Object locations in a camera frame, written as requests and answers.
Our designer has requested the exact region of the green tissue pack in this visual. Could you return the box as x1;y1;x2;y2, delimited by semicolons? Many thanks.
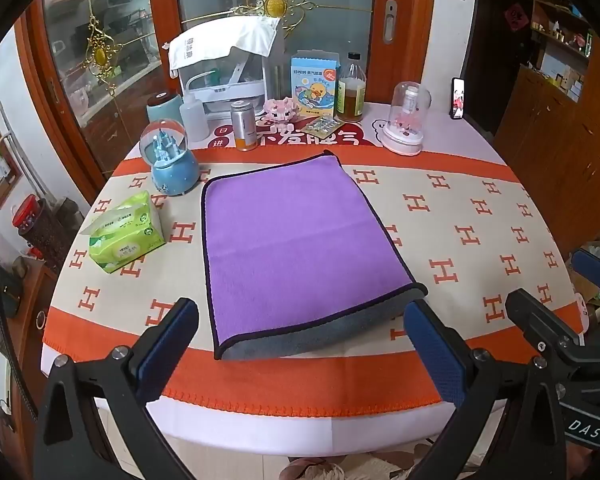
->
79;190;167;275

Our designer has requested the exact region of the silver can with orange base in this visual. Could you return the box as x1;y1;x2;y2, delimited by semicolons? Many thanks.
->
230;100;259;153

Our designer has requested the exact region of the teal cup with dark lid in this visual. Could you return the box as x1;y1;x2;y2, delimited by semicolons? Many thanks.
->
146;91;184;126

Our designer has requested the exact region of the pink block pig toy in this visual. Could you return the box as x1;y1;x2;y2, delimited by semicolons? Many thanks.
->
263;97;303;122

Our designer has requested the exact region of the silver door handle plate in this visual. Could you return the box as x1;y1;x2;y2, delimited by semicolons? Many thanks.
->
383;0;398;44

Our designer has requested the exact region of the red white printed mat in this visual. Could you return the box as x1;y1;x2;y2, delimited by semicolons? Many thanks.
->
207;110;382;152

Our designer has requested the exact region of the white squeeze bottle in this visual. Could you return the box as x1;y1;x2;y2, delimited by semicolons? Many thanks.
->
179;91;212;144

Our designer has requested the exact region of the blue snow globe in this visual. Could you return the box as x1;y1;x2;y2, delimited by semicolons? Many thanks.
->
139;118;200;196

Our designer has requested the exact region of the smartphone on stand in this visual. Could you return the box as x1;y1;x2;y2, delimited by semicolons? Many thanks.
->
450;77;466;120

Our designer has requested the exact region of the red lid jar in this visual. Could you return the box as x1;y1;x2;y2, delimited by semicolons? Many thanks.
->
12;194;47;237

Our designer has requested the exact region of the white cloth bag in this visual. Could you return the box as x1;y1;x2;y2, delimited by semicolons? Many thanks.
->
168;16;282;80

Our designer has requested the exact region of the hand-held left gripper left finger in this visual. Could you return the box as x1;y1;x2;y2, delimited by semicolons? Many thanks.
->
32;297;201;480

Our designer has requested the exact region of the glass bottle with amber liquid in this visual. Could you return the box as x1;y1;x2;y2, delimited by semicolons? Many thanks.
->
336;52;367;123

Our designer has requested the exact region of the white countertop appliance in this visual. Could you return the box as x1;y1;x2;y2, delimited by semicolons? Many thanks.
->
178;30;286;117

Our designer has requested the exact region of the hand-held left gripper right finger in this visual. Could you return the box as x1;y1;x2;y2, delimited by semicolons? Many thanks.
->
403;298;567;480

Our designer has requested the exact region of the orange beige patterned table blanket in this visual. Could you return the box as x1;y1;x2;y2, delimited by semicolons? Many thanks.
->
39;146;587;420

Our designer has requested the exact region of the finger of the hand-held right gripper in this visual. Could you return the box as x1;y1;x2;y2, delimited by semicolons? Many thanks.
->
572;248;600;297
504;288;587;387

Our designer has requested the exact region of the pink base glass dome ornament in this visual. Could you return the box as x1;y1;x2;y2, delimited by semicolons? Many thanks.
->
383;80;432;156

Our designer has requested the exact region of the pill blister pack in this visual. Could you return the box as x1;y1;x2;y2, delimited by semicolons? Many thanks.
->
300;115;347;139

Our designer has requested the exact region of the blue box with duck print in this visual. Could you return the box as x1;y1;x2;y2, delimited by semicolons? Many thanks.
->
290;50;342;118

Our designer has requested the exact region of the low wooden side cabinet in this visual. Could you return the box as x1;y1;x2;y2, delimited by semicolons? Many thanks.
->
0;259;58;480

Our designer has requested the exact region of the purple grey towel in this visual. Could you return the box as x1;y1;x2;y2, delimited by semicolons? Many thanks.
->
200;149;429;362

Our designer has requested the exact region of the wooden cabinet with shelves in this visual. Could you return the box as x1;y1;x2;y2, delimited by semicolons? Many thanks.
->
494;0;600;283

